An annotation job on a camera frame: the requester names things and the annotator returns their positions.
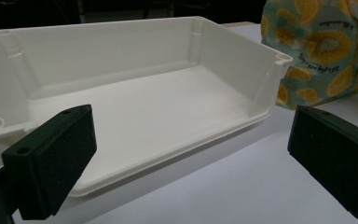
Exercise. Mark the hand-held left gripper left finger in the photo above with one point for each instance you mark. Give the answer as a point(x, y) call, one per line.
point(52, 161)

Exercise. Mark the white plastic bin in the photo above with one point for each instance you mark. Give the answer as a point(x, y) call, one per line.
point(155, 118)

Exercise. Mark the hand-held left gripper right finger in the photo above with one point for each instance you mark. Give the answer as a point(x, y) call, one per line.
point(335, 155)

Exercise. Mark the fruit print fabric bag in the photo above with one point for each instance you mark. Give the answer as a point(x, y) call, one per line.
point(323, 46)

